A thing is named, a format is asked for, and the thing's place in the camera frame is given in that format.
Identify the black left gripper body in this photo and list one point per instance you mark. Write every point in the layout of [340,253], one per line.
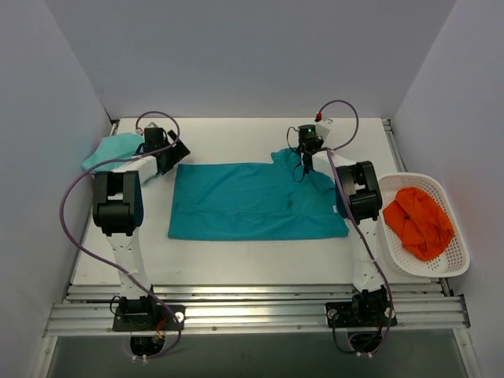
[178,146]

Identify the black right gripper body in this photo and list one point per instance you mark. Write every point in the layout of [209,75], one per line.
[306,156]

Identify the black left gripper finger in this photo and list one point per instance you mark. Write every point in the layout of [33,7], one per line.
[172,135]
[171,157]

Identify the teal t-shirt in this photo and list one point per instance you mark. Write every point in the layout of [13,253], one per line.
[254,202]

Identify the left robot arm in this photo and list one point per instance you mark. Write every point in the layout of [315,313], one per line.
[118,211]

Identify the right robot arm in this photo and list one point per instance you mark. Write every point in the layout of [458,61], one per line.
[358,201]

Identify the mint green folded t-shirt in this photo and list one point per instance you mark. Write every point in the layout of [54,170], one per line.
[116,148]

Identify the white perforated plastic basket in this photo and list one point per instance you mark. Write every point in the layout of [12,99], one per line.
[454,261]

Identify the orange t-shirt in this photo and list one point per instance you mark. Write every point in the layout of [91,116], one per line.
[423,228]

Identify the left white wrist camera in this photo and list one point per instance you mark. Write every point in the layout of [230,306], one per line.
[141,131]

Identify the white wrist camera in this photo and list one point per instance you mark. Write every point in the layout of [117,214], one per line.
[323,125]
[141,131]

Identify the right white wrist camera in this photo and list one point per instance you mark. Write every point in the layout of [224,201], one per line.
[323,125]

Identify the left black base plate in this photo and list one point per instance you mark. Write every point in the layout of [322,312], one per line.
[144,318]

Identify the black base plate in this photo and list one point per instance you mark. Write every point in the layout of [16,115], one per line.
[144,318]
[346,315]

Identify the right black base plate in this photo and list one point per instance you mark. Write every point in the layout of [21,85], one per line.
[346,315]

